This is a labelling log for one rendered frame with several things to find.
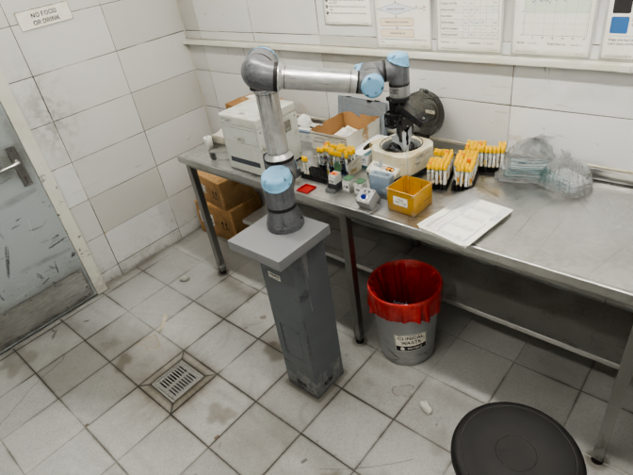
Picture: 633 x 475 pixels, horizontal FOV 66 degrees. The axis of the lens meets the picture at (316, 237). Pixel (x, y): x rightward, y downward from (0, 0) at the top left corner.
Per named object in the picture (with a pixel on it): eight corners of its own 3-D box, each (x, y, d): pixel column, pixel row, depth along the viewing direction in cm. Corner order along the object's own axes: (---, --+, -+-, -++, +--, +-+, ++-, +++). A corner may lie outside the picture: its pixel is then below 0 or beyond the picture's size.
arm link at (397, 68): (383, 52, 172) (408, 48, 171) (385, 82, 178) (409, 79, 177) (385, 57, 166) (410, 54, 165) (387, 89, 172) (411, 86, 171)
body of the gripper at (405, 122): (396, 122, 189) (395, 91, 182) (414, 125, 184) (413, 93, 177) (384, 129, 185) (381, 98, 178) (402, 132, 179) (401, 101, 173)
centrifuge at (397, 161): (360, 172, 231) (357, 149, 224) (401, 151, 245) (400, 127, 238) (397, 187, 215) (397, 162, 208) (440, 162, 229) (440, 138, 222)
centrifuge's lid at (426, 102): (402, 86, 227) (414, 83, 232) (400, 138, 239) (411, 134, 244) (440, 92, 212) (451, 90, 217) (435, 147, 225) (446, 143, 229)
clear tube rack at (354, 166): (316, 170, 241) (315, 156, 237) (329, 161, 246) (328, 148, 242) (349, 177, 228) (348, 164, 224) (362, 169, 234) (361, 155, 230)
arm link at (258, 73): (235, 60, 155) (387, 71, 154) (240, 52, 164) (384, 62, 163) (235, 96, 161) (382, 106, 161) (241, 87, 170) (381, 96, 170)
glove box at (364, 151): (349, 165, 240) (348, 147, 234) (378, 146, 253) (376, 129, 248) (370, 170, 232) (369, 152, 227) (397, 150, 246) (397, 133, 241)
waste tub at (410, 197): (386, 209, 201) (385, 188, 195) (405, 195, 208) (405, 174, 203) (413, 218, 192) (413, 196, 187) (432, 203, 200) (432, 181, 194)
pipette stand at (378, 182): (368, 195, 212) (366, 174, 207) (377, 188, 216) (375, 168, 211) (388, 200, 206) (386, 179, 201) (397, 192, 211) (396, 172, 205)
